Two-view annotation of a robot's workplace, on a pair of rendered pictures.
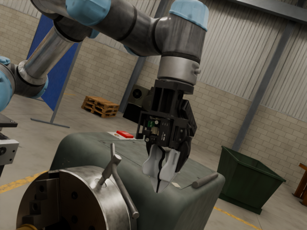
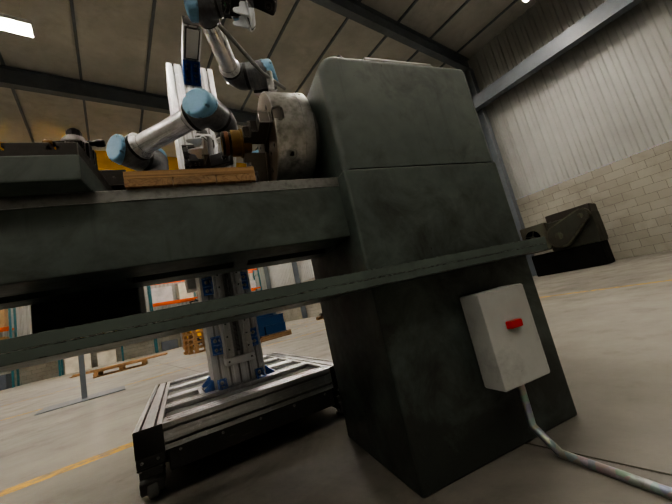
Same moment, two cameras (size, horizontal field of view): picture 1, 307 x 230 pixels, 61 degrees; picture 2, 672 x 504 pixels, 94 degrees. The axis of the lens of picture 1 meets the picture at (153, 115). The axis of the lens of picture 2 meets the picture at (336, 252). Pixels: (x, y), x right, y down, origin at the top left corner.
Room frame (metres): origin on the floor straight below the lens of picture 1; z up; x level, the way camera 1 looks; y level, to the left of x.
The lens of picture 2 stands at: (-0.04, -0.65, 0.50)
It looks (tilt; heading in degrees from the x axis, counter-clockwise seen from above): 9 degrees up; 41
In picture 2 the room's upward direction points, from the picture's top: 13 degrees counter-clockwise
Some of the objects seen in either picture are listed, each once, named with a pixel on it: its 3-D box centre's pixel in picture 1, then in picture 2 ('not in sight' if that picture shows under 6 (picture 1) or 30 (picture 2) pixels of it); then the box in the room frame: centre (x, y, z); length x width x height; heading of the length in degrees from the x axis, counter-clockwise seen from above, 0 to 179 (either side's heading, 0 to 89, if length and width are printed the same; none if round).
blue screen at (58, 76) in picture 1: (45, 56); not in sight; (6.85, 3.18, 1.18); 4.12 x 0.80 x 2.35; 39
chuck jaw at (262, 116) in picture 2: not in sight; (261, 126); (0.55, 0.04, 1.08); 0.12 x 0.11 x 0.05; 63
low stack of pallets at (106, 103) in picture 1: (101, 106); not in sight; (8.79, 1.74, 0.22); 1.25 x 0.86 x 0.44; 171
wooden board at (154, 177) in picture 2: not in sight; (198, 202); (0.39, 0.22, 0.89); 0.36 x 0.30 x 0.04; 63
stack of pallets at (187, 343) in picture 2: not in sight; (208, 337); (4.43, 9.03, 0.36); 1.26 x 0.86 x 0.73; 179
